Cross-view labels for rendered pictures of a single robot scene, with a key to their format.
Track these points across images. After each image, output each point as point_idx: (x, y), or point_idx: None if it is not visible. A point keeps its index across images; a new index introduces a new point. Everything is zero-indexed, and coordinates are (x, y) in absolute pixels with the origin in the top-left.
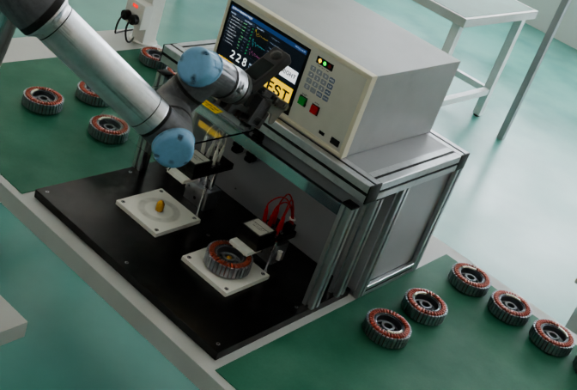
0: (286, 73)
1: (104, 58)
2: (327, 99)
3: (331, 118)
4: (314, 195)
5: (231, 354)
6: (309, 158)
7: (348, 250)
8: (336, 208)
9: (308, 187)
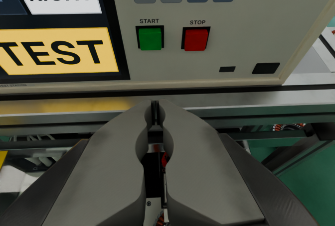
0: None
1: None
2: None
3: (253, 33)
4: (252, 146)
5: None
6: (230, 120)
7: (257, 127)
8: (297, 142)
9: (239, 144)
